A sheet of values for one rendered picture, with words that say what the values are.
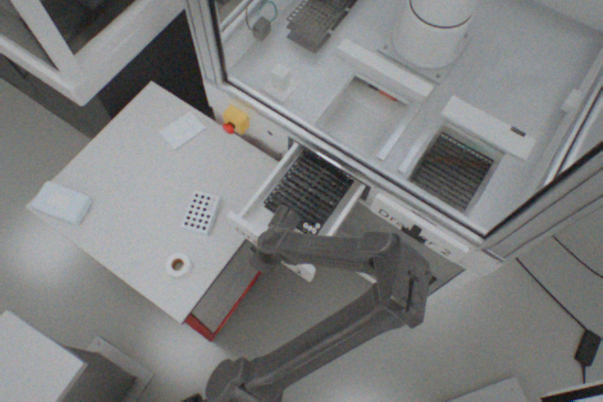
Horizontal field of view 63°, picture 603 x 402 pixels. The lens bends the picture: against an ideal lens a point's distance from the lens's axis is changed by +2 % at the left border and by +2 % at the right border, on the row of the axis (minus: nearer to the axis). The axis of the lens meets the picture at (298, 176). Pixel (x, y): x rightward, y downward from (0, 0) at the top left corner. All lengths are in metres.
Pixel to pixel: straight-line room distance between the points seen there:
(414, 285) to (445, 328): 1.56
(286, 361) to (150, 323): 1.49
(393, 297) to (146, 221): 1.02
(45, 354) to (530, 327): 1.90
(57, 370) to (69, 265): 0.97
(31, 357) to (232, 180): 0.74
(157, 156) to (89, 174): 0.22
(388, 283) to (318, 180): 0.74
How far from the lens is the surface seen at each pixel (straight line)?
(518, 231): 1.25
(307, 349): 0.84
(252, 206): 1.45
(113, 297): 2.38
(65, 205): 1.65
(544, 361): 2.48
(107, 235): 1.62
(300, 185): 1.43
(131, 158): 1.70
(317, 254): 0.96
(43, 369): 1.60
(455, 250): 1.45
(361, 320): 0.78
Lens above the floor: 2.22
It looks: 66 degrees down
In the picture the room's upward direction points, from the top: 4 degrees clockwise
